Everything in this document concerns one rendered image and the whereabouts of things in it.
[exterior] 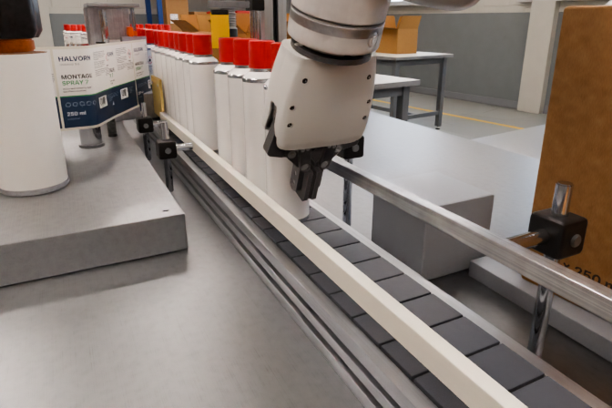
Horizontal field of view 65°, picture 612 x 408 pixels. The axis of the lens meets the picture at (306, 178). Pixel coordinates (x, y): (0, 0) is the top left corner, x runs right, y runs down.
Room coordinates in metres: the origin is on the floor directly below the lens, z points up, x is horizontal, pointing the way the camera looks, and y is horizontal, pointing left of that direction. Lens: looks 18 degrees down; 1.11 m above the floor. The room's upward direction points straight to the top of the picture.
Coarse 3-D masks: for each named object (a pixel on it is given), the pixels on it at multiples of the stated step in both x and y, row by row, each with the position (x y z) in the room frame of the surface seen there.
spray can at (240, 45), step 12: (240, 48) 0.64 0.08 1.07; (240, 60) 0.64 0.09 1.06; (240, 72) 0.64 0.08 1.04; (228, 84) 0.65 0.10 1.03; (240, 84) 0.63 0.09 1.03; (240, 96) 0.63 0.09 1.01; (240, 108) 0.63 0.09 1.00; (240, 120) 0.63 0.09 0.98; (240, 132) 0.63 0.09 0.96; (240, 144) 0.63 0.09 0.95; (240, 156) 0.63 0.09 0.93; (240, 168) 0.64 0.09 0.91
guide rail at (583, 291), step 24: (336, 168) 0.50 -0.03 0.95; (360, 168) 0.47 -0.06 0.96; (384, 192) 0.42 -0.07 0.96; (408, 192) 0.40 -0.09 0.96; (432, 216) 0.36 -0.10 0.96; (456, 216) 0.35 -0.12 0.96; (480, 240) 0.31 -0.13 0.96; (504, 240) 0.30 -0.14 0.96; (504, 264) 0.29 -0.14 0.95; (528, 264) 0.28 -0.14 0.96; (552, 264) 0.27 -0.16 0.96; (552, 288) 0.26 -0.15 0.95; (576, 288) 0.25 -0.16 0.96; (600, 288) 0.24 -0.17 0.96; (600, 312) 0.23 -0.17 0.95
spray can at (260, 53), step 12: (252, 48) 0.60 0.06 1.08; (264, 48) 0.60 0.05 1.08; (252, 60) 0.60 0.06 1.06; (264, 60) 0.60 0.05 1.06; (252, 72) 0.60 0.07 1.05; (264, 72) 0.60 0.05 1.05; (252, 84) 0.59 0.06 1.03; (252, 96) 0.59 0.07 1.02; (252, 108) 0.59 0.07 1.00; (252, 120) 0.59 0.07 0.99; (252, 132) 0.59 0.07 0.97; (264, 132) 0.59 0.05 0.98; (252, 144) 0.59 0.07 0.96; (252, 156) 0.59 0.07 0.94; (264, 156) 0.59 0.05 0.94; (252, 168) 0.59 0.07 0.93; (264, 168) 0.59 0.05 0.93; (252, 180) 0.59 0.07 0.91; (264, 180) 0.59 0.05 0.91; (264, 192) 0.59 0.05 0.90
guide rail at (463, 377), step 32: (224, 160) 0.67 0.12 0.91; (256, 192) 0.53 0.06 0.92; (288, 224) 0.44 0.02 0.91; (320, 256) 0.38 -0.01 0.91; (352, 288) 0.33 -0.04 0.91; (384, 320) 0.30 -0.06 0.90; (416, 320) 0.28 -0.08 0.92; (416, 352) 0.26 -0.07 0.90; (448, 352) 0.24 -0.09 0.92; (448, 384) 0.24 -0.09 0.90; (480, 384) 0.22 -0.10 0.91
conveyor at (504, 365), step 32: (192, 160) 0.80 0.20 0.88; (224, 192) 0.64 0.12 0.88; (256, 224) 0.52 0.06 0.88; (320, 224) 0.52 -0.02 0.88; (288, 256) 0.44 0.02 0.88; (352, 256) 0.44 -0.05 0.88; (320, 288) 0.38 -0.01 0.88; (384, 288) 0.38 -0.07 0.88; (416, 288) 0.38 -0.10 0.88; (352, 320) 0.33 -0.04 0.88; (448, 320) 0.33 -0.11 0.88; (384, 352) 0.29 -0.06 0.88; (480, 352) 0.29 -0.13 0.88; (512, 352) 0.29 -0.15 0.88; (416, 384) 0.26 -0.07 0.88; (512, 384) 0.26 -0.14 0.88; (544, 384) 0.26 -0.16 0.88
